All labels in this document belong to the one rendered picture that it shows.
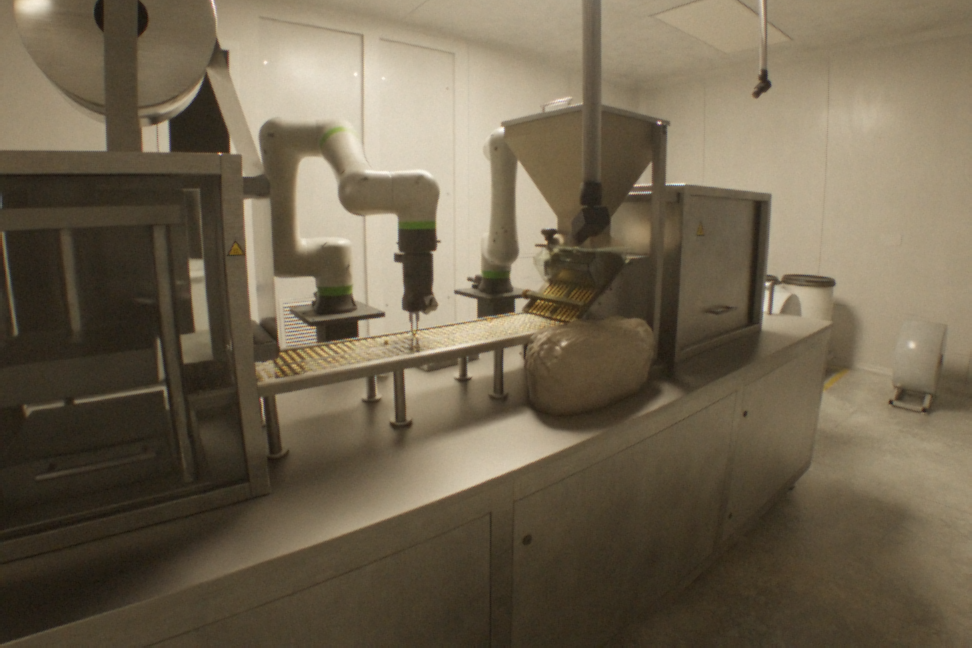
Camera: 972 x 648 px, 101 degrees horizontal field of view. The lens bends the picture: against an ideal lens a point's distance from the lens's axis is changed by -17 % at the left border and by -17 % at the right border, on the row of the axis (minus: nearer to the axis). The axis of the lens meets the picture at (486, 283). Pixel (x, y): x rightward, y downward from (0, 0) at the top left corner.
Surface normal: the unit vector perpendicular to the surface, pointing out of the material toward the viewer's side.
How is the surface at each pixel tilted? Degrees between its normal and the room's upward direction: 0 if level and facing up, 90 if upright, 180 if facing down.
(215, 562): 0
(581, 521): 90
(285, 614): 90
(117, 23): 90
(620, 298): 90
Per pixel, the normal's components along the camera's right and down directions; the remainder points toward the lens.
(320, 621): 0.59, 0.12
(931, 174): -0.80, 0.09
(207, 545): 0.00, -0.99
